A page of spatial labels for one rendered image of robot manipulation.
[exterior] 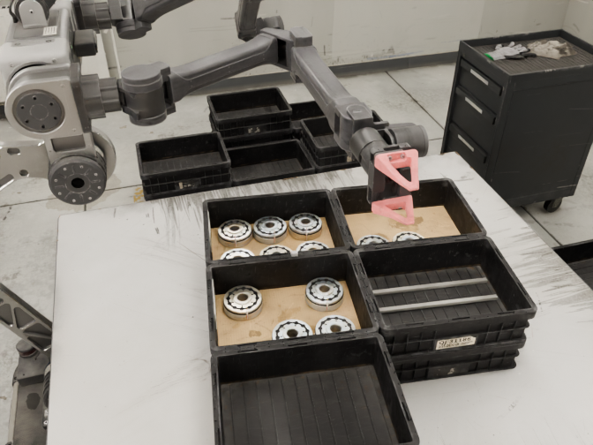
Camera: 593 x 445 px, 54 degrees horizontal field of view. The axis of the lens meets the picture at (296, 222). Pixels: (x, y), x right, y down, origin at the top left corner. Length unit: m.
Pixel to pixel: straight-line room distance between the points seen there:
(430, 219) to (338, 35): 3.03
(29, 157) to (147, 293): 0.53
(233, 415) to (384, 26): 3.93
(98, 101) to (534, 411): 1.26
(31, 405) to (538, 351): 1.66
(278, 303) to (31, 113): 0.78
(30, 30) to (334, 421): 1.08
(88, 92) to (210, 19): 3.29
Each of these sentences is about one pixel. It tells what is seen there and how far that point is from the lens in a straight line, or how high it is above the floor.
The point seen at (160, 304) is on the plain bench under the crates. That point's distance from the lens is 1.82.
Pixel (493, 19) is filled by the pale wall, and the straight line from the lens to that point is 5.38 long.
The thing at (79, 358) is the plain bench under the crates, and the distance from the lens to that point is 1.74.
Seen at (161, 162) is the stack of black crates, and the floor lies 0.49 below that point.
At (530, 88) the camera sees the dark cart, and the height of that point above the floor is 0.82.
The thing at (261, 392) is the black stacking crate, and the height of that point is 0.83.
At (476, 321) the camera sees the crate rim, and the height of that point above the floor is 0.92.
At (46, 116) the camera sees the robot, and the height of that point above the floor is 1.44.
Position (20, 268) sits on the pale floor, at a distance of 3.23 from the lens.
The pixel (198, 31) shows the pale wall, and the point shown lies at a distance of 4.48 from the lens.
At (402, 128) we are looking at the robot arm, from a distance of 1.03.
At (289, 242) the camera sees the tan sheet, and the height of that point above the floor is 0.83.
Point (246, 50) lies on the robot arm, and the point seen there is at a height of 1.47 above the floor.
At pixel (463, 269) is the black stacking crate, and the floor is 0.83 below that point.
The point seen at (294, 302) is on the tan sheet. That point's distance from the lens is 1.59.
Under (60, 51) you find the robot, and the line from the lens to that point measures 1.30.
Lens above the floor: 1.97
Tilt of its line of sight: 38 degrees down
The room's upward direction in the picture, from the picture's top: straight up
